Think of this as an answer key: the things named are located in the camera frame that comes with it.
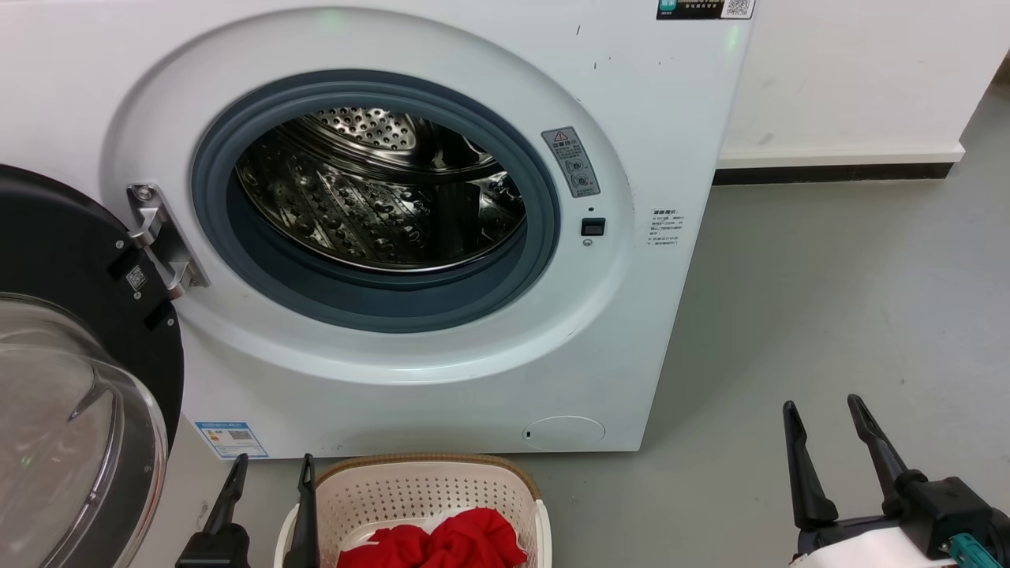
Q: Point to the round white filter cover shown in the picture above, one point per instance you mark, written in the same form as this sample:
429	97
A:
564	433

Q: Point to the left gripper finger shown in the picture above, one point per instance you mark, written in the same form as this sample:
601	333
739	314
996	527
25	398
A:
306	513
227	501

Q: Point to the black baseboard strip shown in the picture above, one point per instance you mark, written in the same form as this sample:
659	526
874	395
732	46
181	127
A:
828	173

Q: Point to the grey rubber door gasket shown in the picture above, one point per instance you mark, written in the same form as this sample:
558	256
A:
379	308

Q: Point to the red cloth garment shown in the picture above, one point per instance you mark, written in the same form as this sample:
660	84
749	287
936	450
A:
465	544

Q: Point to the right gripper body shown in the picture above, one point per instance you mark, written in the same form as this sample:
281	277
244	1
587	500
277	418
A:
939	509

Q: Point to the small white text label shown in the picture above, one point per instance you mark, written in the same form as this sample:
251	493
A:
667	229

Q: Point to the stainless steel washing machine drum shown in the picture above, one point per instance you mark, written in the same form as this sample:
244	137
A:
355	205

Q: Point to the silver metal door hinge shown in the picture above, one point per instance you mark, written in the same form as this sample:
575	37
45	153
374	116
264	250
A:
162	244

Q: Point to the cream perforated laundry basket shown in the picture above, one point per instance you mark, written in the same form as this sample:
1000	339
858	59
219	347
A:
418	485

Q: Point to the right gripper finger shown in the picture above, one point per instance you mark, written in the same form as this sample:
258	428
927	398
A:
809	481
874	446

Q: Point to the small QR sticker on door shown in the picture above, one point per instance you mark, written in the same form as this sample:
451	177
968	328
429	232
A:
136	278

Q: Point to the open washer door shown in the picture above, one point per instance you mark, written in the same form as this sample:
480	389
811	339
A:
55	244

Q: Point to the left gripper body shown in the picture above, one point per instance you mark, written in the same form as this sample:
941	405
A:
217	552

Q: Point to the white front-load washing machine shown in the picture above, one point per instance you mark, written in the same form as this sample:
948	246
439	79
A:
631	331

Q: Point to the blue energy label sticker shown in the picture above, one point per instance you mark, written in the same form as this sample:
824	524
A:
230	439

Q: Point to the grey warning sticker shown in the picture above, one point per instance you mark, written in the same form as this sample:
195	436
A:
571	162

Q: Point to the black door latch slot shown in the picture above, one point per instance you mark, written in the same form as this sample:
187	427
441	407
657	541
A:
593	227

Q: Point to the teal connector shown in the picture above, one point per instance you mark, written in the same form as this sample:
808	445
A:
964	551

